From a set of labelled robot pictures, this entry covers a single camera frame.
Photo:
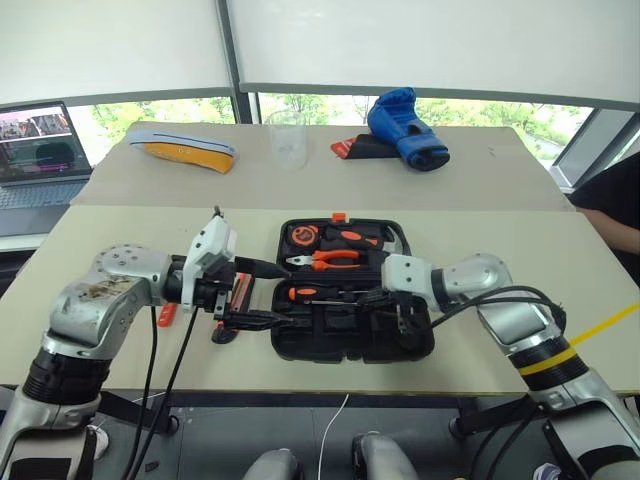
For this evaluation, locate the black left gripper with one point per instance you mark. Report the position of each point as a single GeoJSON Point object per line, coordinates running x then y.
{"type": "Point", "coordinates": [210, 295]}

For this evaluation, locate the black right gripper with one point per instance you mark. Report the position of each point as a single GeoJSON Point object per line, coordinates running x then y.
{"type": "Point", "coordinates": [412, 312]}

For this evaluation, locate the black plastic tool case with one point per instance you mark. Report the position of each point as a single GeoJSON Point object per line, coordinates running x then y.
{"type": "Point", "coordinates": [340, 340]}

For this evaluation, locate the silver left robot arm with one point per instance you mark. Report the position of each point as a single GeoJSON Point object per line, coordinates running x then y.
{"type": "Point", "coordinates": [95, 305]}

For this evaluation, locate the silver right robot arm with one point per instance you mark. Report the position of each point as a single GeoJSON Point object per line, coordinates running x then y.
{"type": "Point", "coordinates": [525, 320]}

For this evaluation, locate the small orange flat tool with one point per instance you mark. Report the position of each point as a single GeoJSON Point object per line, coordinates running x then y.
{"type": "Point", "coordinates": [167, 315]}

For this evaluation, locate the orange black screwdriver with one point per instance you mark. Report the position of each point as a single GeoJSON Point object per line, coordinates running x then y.
{"type": "Point", "coordinates": [302, 293]}

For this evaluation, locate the orange black tape measure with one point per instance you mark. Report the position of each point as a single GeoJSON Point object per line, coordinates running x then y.
{"type": "Point", "coordinates": [302, 235]}

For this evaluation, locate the grey rounded robot knee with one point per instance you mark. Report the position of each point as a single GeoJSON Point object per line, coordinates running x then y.
{"type": "Point", "coordinates": [272, 467]}
{"type": "Point", "coordinates": [385, 457]}

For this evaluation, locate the clear plastic cup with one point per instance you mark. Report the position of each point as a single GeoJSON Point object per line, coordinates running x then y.
{"type": "Point", "coordinates": [286, 142]}

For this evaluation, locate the grey and yellow pouch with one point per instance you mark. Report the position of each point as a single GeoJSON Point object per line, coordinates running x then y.
{"type": "Point", "coordinates": [190, 150]}

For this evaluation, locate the black red flat packet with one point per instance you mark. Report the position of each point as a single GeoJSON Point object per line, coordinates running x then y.
{"type": "Point", "coordinates": [367, 149]}

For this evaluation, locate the blue boxing glove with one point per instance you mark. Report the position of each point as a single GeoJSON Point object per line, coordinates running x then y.
{"type": "Point", "coordinates": [400, 125]}

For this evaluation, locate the yellow tape strip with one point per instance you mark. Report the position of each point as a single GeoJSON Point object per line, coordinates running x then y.
{"type": "Point", "coordinates": [607, 322]}

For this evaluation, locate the person in black shirt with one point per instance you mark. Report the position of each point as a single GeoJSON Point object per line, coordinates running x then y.
{"type": "Point", "coordinates": [612, 195]}

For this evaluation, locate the open grey laptop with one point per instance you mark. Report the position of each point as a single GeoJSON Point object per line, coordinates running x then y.
{"type": "Point", "coordinates": [35, 150]}

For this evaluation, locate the white roller blind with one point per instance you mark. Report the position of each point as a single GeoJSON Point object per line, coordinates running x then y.
{"type": "Point", "coordinates": [440, 45]}
{"type": "Point", "coordinates": [110, 45]}

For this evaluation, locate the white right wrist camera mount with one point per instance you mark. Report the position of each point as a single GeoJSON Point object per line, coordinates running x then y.
{"type": "Point", "coordinates": [407, 275]}

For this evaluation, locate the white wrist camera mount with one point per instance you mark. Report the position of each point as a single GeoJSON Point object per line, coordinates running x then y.
{"type": "Point", "coordinates": [407, 275]}
{"type": "Point", "coordinates": [210, 242]}

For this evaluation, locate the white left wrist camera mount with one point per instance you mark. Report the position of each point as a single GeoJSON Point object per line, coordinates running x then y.
{"type": "Point", "coordinates": [210, 242]}

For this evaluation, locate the grey window post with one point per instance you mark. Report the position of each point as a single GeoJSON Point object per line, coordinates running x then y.
{"type": "Point", "coordinates": [242, 95]}

